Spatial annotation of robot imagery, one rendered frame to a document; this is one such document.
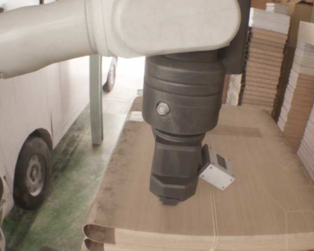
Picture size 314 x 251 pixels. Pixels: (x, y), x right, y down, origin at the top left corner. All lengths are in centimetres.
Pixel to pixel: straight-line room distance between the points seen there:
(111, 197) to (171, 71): 22
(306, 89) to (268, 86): 37
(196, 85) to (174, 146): 7
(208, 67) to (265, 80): 206
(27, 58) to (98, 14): 8
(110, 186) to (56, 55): 23
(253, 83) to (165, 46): 208
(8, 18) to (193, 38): 17
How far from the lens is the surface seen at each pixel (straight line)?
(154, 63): 24
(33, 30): 23
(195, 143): 27
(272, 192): 44
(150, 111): 26
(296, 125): 242
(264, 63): 225
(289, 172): 51
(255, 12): 219
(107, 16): 21
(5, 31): 24
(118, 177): 42
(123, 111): 322
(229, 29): 22
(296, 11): 246
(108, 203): 37
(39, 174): 189
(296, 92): 227
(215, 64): 25
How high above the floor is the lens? 137
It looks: 28 degrees down
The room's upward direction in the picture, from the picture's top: 4 degrees clockwise
